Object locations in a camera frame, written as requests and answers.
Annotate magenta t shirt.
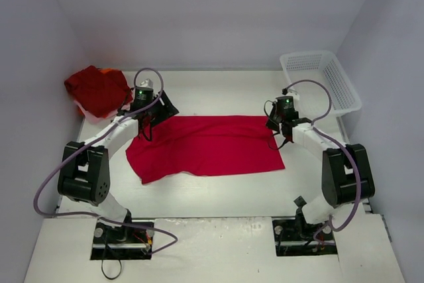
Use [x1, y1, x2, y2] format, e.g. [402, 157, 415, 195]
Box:
[126, 115, 285, 184]

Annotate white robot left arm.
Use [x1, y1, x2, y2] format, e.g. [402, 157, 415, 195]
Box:
[58, 86, 179, 243]

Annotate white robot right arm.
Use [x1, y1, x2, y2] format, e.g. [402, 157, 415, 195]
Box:
[266, 95, 376, 238]

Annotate dark red folded t shirt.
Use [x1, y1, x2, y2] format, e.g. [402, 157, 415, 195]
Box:
[64, 66, 133, 117]

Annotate pink folded t shirt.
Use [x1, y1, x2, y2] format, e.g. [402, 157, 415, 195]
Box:
[73, 100, 118, 124]

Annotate white plastic basket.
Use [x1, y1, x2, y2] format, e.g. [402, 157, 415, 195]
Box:
[280, 50, 362, 119]

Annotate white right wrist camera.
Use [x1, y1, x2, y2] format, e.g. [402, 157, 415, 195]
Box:
[282, 88, 300, 101]

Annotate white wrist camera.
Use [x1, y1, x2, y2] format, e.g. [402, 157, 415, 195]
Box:
[282, 88, 300, 101]
[139, 79, 154, 89]

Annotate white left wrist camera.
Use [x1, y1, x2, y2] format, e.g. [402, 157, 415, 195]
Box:
[139, 79, 154, 89]

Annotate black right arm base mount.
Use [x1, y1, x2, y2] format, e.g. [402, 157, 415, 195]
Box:
[272, 196, 337, 257]

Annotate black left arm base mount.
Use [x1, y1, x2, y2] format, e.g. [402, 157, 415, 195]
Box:
[90, 222, 154, 260]

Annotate black loop cable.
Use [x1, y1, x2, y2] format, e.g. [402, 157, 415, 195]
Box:
[101, 256, 123, 280]

